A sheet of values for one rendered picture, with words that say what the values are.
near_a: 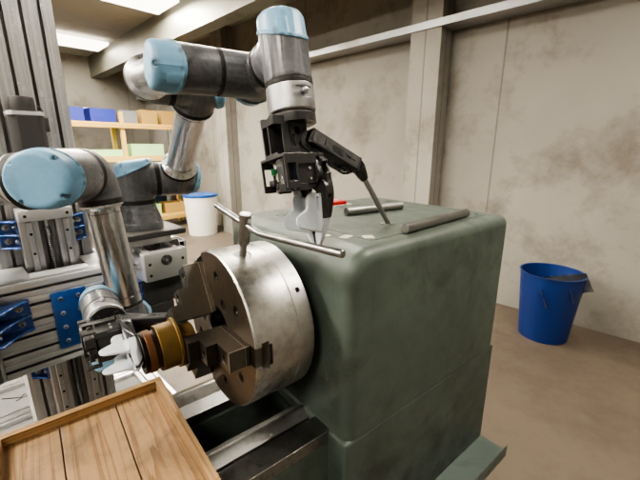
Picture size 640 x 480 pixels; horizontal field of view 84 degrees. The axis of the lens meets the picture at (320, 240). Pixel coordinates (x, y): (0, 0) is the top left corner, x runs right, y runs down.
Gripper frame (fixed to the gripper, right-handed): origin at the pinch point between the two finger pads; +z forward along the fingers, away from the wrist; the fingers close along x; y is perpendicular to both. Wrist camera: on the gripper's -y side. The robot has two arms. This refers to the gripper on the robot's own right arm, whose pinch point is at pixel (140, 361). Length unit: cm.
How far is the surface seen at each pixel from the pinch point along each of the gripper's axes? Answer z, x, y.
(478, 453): 21, -55, -82
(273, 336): 11.9, 3.2, -18.9
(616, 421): 32, -109, -216
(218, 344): 6.3, 2.0, -11.2
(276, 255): 2.6, 14.3, -25.7
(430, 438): 18, -38, -61
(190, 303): -4.9, 5.9, -10.5
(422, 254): 18, 13, -51
